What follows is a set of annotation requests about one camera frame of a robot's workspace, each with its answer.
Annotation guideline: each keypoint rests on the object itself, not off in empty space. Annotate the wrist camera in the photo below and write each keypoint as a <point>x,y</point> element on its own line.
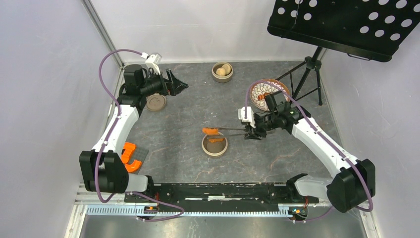
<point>152,61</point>
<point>246,116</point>

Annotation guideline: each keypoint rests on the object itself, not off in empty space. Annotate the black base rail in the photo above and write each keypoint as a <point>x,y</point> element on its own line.
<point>226,197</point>

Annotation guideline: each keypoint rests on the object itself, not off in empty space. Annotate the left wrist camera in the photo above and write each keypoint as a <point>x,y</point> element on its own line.
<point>152,61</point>

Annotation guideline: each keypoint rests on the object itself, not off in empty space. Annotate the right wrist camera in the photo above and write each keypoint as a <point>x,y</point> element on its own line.
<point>246,116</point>

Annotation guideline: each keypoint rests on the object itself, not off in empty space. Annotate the left brown lid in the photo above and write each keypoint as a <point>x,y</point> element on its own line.
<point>156,102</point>

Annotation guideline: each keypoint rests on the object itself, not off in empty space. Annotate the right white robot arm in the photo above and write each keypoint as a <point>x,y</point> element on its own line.
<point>352,181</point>

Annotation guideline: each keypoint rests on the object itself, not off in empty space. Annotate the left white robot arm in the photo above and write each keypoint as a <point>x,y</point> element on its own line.
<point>102,168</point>

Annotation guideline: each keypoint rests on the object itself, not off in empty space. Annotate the orange fried food piece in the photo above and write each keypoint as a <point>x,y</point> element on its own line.
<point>214,140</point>

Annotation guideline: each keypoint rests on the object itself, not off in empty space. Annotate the grey lego baseplate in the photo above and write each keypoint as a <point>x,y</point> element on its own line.
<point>140,154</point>

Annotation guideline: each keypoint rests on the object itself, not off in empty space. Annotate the brown bowl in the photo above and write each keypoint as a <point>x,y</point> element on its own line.
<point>214,150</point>
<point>218,78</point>

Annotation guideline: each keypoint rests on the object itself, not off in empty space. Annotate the round bread bun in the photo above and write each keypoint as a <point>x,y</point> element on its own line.
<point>227,68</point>

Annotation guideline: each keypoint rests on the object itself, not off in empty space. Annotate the far brown bowl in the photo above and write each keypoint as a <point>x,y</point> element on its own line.
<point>218,78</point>

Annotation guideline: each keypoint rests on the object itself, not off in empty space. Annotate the near brown bowl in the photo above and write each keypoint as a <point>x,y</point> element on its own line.
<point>214,150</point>

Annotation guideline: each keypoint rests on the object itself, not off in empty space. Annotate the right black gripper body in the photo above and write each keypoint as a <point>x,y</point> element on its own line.
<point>263,124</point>

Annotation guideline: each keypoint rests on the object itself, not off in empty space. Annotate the orange horseshoe toy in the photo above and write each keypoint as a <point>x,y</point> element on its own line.
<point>129,162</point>

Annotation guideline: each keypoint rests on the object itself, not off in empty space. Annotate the black music stand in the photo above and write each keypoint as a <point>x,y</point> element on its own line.
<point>363,29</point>

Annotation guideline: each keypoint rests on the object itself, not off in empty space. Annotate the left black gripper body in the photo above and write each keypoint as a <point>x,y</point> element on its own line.
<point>164,88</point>

